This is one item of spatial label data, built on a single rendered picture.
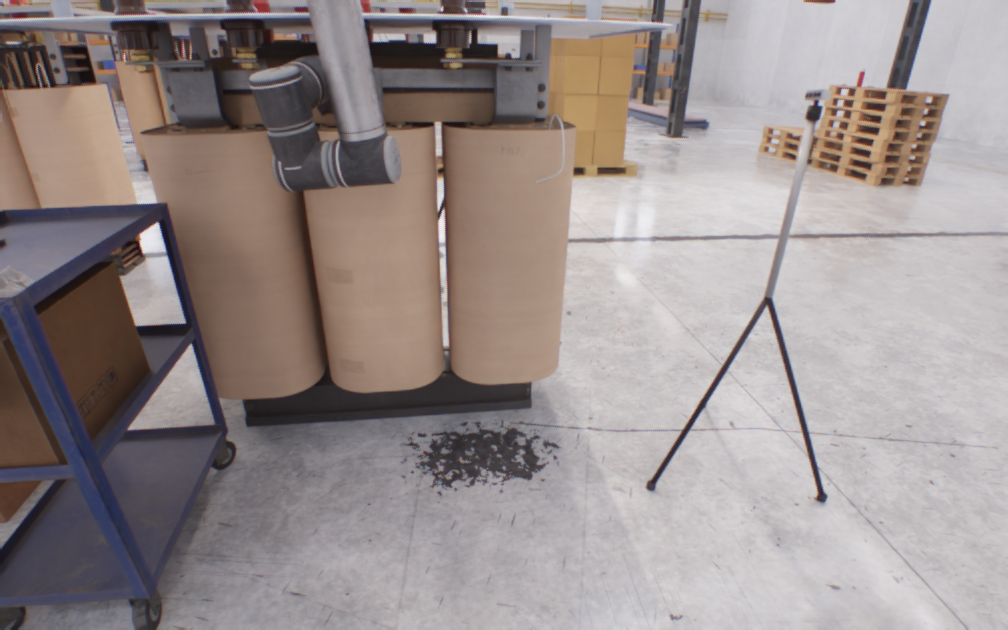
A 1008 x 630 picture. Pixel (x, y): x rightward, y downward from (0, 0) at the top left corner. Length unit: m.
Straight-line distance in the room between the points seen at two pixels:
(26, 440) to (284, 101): 0.84
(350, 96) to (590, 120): 5.37
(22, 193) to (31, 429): 2.90
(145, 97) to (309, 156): 6.50
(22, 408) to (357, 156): 0.81
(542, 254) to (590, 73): 4.81
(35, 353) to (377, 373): 1.00
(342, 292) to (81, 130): 2.45
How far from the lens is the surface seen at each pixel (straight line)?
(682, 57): 11.02
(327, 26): 1.16
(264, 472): 1.97
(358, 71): 1.16
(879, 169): 8.08
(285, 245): 1.73
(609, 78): 6.44
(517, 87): 1.59
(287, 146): 1.24
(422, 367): 1.83
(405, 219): 1.60
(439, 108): 1.67
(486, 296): 1.70
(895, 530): 2.06
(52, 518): 1.92
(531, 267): 1.68
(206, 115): 1.69
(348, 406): 2.08
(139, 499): 1.84
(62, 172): 3.84
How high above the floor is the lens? 1.25
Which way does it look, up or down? 26 degrees down
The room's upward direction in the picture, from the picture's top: 1 degrees clockwise
